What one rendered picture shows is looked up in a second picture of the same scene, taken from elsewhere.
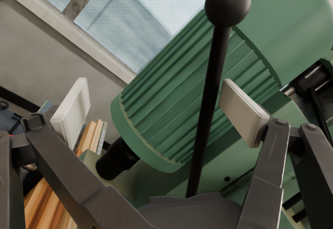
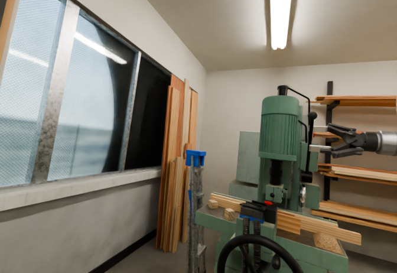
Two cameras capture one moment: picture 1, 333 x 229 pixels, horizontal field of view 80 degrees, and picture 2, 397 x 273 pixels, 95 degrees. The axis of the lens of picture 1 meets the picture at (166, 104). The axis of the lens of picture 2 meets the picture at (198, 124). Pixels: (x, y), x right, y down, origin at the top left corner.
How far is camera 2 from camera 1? 0.88 m
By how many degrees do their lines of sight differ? 41
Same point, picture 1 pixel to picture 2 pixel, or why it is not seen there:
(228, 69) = (295, 123)
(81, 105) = (318, 148)
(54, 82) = (62, 250)
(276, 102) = not seen: hidden behind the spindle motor
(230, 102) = (315, 129)
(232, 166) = not seen: hidden behind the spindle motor
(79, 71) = (80, 215)
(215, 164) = not seen: hidden behind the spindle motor
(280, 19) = (296, 107)
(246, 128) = (324, 130)
